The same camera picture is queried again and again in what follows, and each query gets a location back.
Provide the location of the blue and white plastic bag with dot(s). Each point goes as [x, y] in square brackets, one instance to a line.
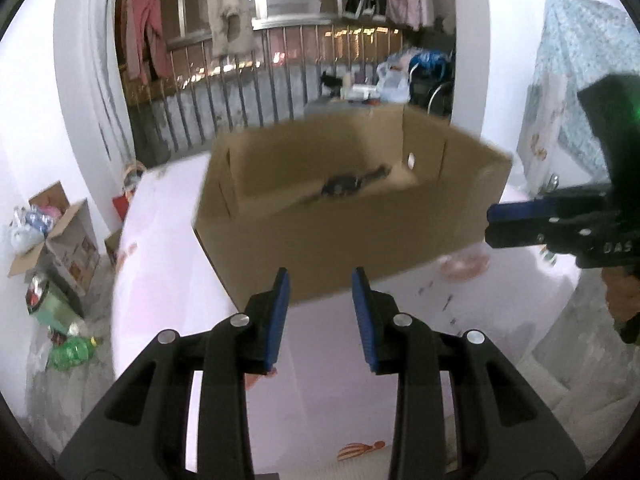
[22, 235]

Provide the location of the green round container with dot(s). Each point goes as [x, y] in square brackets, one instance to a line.
[50, 307]

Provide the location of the blue patterned cloth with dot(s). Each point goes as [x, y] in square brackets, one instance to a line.
[565, 85]

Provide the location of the green plastic bottle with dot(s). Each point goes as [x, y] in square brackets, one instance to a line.
[70, 355]

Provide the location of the black wrist watch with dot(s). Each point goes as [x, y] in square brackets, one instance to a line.
[342, 185]

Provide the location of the small open cardboard box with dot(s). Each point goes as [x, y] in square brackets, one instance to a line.
[65, 245]

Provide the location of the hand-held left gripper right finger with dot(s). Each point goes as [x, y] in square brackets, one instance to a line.
[364, 320]

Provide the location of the pink hanging garment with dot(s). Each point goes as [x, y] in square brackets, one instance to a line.
[145, 25]

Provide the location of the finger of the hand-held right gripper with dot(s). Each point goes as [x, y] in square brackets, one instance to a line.
[515, 211]
[515, 236]

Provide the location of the red bag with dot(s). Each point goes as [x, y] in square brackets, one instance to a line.
[122, 205]

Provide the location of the beige hanging coat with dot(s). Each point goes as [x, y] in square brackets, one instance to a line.
[227, 15]

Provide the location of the metal balcony railing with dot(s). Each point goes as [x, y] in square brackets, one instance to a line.
[240, 90]

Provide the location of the white curtain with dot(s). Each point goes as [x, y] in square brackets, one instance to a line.
[107, 85]

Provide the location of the person's right hand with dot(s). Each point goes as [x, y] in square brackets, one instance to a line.
[625, 300]

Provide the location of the large brown cardboard box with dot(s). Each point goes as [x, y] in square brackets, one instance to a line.
[325, 260]

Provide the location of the wheelchair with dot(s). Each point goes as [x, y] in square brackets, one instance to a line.
[435, 90]

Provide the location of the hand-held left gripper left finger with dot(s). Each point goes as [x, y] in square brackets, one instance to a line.
[277, 320]

